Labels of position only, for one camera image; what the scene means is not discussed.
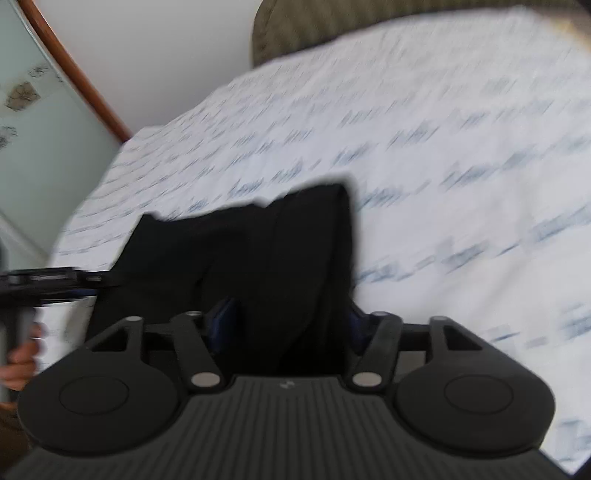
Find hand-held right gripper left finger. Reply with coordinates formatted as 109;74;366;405
85;298;239;394

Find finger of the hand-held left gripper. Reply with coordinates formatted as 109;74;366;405
30;266;114;305

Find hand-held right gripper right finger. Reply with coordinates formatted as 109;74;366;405
346;307;491;394

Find black pants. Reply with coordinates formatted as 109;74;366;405
87;182;358;376

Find person's left hand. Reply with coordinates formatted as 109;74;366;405
0;322;48;393

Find wood framed glass door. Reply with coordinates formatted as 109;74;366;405
0;0;136;259

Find white blue printed bed sheet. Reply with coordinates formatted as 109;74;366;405
34;8;591;474

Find olive ribbed upholstered headboard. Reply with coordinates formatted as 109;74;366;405
250;0;467;68

